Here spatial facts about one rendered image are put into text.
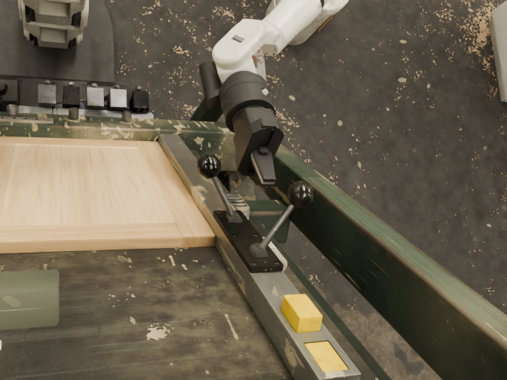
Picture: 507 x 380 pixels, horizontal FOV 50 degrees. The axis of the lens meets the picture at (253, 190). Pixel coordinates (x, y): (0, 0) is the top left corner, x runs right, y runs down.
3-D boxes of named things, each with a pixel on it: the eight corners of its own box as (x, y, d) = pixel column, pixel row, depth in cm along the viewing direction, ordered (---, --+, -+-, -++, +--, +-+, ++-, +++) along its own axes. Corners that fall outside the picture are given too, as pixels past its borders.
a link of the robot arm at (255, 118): (302, 128, 86) (284, 76, 93) (244, 125, 83) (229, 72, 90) (276, 177, 96) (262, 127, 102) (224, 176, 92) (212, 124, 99)
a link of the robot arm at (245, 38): (243, 100, 101) (289, 52, 104) (229, 65, 93) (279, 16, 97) (218, 87, 104) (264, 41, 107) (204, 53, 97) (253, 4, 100)
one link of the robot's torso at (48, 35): (25, 10, 204) (17, -36, 159) (81, 16, 211) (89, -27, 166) (25, 51, 204) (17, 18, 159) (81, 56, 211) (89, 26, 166)
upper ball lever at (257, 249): (259, 258, 81) (312, 185, 80) (268, 270, 78) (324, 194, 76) (239, 247, 79) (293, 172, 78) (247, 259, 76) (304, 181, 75)
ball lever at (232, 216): (243, 214, 92) (211, 146, 85) (250, 224, 88) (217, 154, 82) (222, 225, 91) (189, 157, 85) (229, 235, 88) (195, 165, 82)
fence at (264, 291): (176, 148, 142) (177, 134, 140) (354, 405, 58) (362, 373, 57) (157, 148, 140) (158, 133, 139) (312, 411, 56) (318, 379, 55)
